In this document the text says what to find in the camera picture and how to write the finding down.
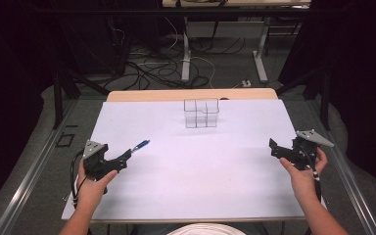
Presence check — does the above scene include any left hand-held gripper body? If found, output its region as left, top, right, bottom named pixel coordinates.
left=82, top=139, right=114, bottom=180

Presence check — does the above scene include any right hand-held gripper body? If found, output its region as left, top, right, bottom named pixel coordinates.
left=288, top=128, right=335, bottom=171

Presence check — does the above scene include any blue pen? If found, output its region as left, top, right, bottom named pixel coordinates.
left=130, top=139, right=152, bottom=154

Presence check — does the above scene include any clear plastic compartment organizer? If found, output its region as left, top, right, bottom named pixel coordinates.
left=183, top=98, right=220, bottom=129

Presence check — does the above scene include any person's right hand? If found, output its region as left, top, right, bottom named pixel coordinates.
left=278, top=146, right=329, bottom=204

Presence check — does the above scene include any person's left hand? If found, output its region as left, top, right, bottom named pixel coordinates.
left=76, top=160, right=119, bottom=211

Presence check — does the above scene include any white table mat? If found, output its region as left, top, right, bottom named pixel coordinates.
left=61, top=99, right=327, bottom=222

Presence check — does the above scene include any dark curtain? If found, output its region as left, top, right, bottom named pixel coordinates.
left=0, top=0, right=57, bottom=217
left=308, top=0, right=376, bottom=194

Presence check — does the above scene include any person's white shirt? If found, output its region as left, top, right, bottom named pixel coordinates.
left=165, top=222, right=248, bottom=235

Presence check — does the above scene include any white-legged desk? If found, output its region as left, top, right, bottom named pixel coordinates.
left=161, top=0, right=312, bottom=84

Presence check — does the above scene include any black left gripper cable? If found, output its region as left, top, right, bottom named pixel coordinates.
left=70, top=150, right=90, bottom=210

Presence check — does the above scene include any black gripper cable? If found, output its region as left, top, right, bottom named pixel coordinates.
left=70, top=150, right=90, bottom=210
left=308, top=162, right=323, bottom=203

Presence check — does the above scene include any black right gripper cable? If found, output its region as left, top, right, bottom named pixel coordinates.
left=308, top=162, right=323, bottom=203

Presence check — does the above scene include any aluminium floor rail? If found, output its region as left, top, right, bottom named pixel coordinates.
left=0, top=98, right=80, bottom=235
left=305, top=97, right=376, bottom=235

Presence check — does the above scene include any black metal frame post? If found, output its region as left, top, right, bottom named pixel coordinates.
left=274, top=63, right=333, bottom=132
left=52, top=63, right=113, bottom=130

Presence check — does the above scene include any tangle of black cables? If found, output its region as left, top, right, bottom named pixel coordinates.
left=104, top=33, right=247, bottom=91

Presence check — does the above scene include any white cable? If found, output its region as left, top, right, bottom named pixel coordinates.
left=164, top=16, right=179, bottom=51
left=190, top=55, right=216, bottom=90

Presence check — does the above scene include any black horizontal frame bar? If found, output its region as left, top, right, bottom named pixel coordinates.
left=28, top=7, right=352, bottom=16

